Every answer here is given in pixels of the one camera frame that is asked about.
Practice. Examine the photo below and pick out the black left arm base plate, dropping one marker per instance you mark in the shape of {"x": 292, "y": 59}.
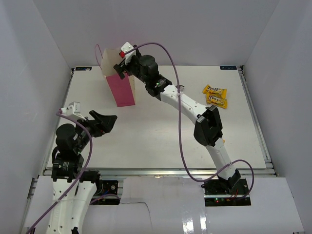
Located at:
{"x": 107, "y": 187}

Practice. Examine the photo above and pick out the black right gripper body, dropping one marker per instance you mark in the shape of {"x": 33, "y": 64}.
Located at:
{"x": 133, "y": 67}

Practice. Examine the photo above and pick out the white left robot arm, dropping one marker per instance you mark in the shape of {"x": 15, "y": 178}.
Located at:
{"x": 73, "y": 184}

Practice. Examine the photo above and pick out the blue label corner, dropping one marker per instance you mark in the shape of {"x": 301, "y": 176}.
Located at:
{"x": 228, "y": 67}
{"x": 83, "y": 68}

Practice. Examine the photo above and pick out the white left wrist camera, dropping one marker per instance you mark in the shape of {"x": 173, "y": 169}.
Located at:
{"x": 73, "y": 111}

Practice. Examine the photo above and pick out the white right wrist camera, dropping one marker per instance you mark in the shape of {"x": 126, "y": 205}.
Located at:
{"x": 127, "y": 51}

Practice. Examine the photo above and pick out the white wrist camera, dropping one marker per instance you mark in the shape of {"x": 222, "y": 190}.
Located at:
{"x": 73, "y": 111}
{"x": 127, "y": 51}

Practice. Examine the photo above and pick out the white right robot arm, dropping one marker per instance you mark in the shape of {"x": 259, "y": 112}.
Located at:
{"x": 207, "y": 121}

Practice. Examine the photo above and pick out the pink cream paper bag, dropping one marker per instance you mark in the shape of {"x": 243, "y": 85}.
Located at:
{"x": 123, "y": 90}

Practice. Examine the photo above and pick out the brown chocolate bar centre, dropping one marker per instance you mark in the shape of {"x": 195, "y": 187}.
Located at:
{"x": 181, "y": 88}

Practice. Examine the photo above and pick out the yellow M&M packet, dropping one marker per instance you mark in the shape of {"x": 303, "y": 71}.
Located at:
{"x": 218, "y": 102}
{"x": 216, "y": 92}

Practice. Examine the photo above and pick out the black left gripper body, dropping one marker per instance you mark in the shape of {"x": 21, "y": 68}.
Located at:
{"x": 83, "y": 140}

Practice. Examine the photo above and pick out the blue label right corner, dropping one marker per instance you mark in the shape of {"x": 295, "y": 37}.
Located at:
{"x": 228, "y": 67}

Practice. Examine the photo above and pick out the blue label left corner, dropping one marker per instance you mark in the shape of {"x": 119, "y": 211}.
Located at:
{"x": 83, "y": 68}

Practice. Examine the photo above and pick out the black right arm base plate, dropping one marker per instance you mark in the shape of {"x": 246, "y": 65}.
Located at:
{"x": 216, "y": 195}

